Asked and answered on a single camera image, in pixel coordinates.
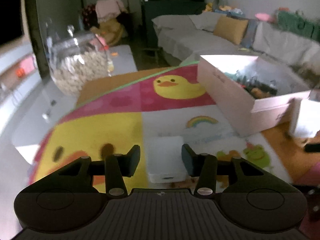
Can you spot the yellow plush armchair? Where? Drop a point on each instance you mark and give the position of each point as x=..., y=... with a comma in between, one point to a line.
x=111, y=31

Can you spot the pink cloth on chair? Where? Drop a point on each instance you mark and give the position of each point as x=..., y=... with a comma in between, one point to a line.
x=109, y=9

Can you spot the grey covered sofa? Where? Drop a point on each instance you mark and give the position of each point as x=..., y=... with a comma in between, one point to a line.
x=184, y=38

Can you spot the pink lidded small bottle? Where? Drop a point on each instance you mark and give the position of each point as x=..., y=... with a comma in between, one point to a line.
x=106, y=49

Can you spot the brown bear figurine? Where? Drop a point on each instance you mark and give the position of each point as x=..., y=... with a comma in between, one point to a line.
x=258, y=94

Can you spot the glass jar of nuts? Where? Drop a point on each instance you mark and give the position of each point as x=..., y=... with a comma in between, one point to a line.
x=75, y=60

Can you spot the clear bag of dark items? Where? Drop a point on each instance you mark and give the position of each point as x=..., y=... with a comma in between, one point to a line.
x=248, y=83

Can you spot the green patterned cushion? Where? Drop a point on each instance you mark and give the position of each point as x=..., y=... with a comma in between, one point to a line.
x=294, y=23

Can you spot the yellow cushion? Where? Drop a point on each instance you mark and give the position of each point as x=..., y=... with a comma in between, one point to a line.
x=231, y=29

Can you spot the colourful cartoon play mat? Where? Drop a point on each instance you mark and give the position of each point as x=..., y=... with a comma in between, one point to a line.
x=155, y=107

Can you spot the metal spoon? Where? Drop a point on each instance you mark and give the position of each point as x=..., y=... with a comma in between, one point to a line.
x=46, y=115

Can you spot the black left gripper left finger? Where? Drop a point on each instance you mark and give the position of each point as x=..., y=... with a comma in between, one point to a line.
x=118, y=166

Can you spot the white low side table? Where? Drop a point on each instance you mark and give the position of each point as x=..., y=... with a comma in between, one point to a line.
x=123, y=60

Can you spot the white square plastic box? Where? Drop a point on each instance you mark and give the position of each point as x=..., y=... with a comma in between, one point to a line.
x=164, y=160

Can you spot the white tv shelf unit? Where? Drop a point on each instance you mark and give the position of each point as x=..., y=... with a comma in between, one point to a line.
x=19, y=76

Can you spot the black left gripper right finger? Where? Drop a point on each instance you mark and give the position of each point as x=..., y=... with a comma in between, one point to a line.
x=203, y=166

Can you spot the pink white cardboard box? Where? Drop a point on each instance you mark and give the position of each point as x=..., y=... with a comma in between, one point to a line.
x=246, y=114

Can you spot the clear plastic case with label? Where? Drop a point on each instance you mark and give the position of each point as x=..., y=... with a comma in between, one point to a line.
x=305, y=116

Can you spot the black television screen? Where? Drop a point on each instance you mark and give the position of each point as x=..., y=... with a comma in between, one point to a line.
x=11, y=21

